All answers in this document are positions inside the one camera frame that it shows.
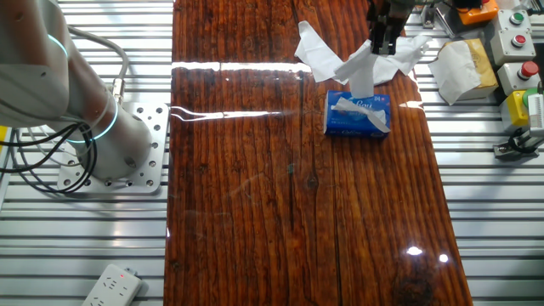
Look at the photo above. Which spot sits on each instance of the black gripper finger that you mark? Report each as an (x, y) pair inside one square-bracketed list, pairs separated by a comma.
[(376, 36), (392, 38)]

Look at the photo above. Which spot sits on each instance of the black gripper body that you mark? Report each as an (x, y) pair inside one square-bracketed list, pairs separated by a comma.
[(386, 10)]

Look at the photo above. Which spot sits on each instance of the white paper napkin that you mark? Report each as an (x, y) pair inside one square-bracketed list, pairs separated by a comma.
[(384, 70), (410, 53), (353, 106), (361, 72), (319, 51)]

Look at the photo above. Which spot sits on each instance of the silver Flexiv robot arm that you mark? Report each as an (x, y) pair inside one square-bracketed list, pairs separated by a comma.
[(34, 64)]

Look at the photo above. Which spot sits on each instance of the white tissue sheet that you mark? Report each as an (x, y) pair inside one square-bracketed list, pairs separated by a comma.
[(459, 72)]

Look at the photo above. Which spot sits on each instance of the orange button box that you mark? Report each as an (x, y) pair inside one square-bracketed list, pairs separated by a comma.
[(476, 17)]

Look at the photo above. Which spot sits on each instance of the blue tissue pack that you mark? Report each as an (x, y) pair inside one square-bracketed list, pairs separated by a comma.
[(340, 125)]

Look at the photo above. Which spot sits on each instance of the yellow tissue box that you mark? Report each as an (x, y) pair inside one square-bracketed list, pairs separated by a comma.
[(484, 68)]

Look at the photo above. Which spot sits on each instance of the grey box small red button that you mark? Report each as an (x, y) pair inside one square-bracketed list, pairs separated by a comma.
[(506, 51)]

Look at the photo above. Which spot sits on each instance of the grey box red mushroom button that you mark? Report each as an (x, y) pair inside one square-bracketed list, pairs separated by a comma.
[(508, 81)]

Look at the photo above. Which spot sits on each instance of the grey box green button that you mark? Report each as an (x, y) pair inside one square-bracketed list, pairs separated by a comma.
[(516, 18)]

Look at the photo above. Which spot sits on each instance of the yellow box green button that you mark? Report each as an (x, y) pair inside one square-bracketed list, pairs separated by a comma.
[(514, 108)]

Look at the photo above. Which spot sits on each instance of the white power strip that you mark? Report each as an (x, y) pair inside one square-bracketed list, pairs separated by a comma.
[(112, 287)]

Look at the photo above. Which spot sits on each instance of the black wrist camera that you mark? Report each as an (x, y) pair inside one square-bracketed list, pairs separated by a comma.
[(467, 3)]

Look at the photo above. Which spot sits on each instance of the metal camera mount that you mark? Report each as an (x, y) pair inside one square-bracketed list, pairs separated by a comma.
[(503, 149)]

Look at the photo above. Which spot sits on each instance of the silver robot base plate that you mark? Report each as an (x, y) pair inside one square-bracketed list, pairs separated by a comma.
[(153, 127)]

